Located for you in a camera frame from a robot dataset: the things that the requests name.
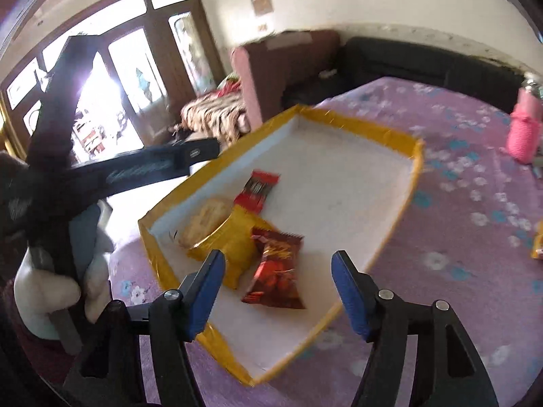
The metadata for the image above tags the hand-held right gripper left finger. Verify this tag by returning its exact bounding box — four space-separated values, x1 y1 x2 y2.
63 249 226 407

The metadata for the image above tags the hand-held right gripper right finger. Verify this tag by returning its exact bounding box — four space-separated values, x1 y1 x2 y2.
331 250 499 407

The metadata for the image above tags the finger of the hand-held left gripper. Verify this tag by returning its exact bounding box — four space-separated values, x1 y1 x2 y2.
85 138 220 198

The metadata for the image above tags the yellow biscuit packet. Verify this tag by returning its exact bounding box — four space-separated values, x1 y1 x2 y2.
178 195 276 291

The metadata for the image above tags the dark red snack packet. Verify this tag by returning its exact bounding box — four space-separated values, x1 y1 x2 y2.
241 227 307 310

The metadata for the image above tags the white tray with yellow rim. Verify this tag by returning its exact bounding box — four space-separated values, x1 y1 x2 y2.
138 104 425 387

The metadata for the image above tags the person's left forearm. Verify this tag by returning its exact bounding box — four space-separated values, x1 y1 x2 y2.
0 280 81 393

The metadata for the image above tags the person's left hand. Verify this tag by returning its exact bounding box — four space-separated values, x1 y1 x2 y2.
13 203 115 340

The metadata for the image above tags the brown striped blanket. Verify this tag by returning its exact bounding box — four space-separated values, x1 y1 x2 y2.
180 93 251 145

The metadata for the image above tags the dark cloth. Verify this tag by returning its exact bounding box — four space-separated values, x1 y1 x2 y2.
0 150 32 242

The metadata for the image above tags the wooden glass door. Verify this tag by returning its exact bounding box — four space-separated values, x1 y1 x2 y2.
0 0 225 162

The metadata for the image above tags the red and green cloth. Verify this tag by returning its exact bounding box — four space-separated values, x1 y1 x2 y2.
216 74 242 98

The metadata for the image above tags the purple floral bed sheet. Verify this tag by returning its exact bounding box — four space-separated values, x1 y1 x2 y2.
108 76 543 407

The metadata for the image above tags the pink crochet covered bottle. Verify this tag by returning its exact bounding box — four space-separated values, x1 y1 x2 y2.
509 72 543 165

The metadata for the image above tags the black sofa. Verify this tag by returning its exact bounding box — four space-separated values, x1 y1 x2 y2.
282 36 527 113

